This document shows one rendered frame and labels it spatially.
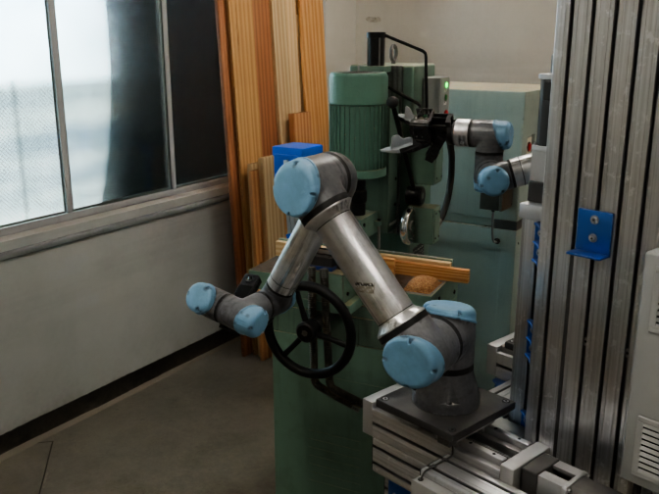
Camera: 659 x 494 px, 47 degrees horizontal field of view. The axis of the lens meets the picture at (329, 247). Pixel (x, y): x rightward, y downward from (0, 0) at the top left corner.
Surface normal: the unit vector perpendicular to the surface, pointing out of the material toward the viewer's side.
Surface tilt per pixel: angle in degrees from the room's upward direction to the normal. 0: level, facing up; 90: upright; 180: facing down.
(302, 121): 87
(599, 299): 90
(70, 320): 90
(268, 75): 87
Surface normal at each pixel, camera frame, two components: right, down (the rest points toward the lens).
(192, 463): 0.00, -0.96
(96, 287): 0.84, 0.15
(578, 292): -0.74, 0.18
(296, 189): -0.59, 0.11
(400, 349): -0.45, 0.33
